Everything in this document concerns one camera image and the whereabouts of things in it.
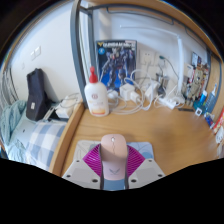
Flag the pink computer mouse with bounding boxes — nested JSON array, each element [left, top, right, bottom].
[[100, 133, 129, 183]]

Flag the blue spray bottle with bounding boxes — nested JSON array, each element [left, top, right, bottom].
[[204, 83, 218, 114]]

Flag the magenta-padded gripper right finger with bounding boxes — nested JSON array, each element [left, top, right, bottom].
[[125, 144, 166, 190]]

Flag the white wall switch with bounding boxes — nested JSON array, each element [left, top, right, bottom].
[[30, 45, 42, 61]]

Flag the beige robot figure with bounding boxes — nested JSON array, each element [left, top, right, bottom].
[[184, 68, 204, 99]]

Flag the grey metal shelf frame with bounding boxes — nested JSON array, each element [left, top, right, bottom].
[[69, 0, 223, 108]]

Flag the black bag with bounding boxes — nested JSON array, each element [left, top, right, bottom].
[[25, 68, 53, 122]]

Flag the blue plaid pillow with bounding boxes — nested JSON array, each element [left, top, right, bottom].
[[25, 119, 68, 171]]

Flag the white charger block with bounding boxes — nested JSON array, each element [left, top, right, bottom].
[[119, 83, 135, 101]]

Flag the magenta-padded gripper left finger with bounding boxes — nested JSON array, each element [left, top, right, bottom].
[[62, 143, 103, 190]]

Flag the blue snack packet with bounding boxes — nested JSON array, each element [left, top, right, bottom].
[[203, 111, 216, 128]]

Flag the white power adapter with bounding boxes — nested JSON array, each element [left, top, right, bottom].
[[144, 81, 159, 103]]

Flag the black pen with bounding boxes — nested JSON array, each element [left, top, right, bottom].
[[177, 107, 194, 113]]

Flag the white power strip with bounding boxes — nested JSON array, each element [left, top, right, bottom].
[[158, 95, 177, 110]]

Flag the white lotion bottle red cap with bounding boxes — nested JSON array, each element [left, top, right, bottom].
[[83, 66, 110, 118]]

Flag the white mouse pad blue clouds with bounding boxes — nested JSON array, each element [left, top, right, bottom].
[[71, 139, 155, 192]]

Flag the robot model kit box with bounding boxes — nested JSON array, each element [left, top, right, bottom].
[[95, 39, 138, 93]]

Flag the teal blanket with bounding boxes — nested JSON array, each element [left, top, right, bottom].
[[0, 99, 28, 163]]

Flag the white wall socket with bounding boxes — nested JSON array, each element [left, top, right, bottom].
[[139, 49, 156, 66]]

